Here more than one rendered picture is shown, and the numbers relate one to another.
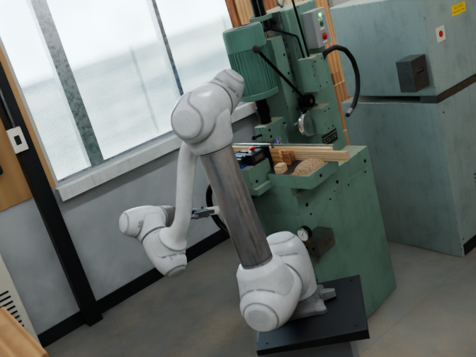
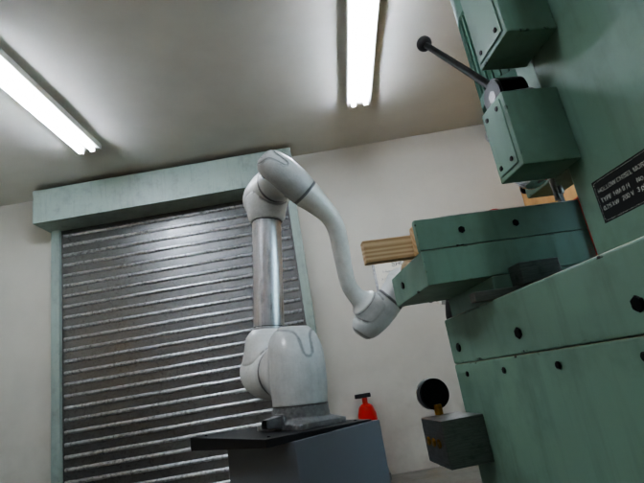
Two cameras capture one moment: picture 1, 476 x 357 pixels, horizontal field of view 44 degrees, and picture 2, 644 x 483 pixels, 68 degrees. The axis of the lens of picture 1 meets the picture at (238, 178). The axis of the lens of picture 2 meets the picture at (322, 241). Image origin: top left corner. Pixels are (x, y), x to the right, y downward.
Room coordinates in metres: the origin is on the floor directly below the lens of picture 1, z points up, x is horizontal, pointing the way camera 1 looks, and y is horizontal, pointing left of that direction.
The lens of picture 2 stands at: (2.68, -1.17, 0.72)
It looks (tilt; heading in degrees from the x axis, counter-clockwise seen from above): 17 degrees up; 123
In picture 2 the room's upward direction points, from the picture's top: 10 degrees counter-clockwise
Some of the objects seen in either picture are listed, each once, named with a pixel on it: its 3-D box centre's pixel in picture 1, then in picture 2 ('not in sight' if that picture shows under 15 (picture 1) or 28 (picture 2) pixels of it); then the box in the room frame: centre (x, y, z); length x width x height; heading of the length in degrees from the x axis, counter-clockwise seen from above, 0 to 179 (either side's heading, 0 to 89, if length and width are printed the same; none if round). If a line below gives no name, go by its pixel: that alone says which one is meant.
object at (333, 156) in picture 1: (290, 154); (521, 232); (2.51, -0.26, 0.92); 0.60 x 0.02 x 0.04; 42
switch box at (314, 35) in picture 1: (316, 27); not in sight; (2.69, -0.52, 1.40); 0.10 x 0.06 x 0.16; 132
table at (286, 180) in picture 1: (263, 173); (541, 266); (2.50, -0.12, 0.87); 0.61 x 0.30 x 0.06; 42
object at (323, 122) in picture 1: (320, 118); (527, 136); (2.59, -0.43, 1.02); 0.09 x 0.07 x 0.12; 42
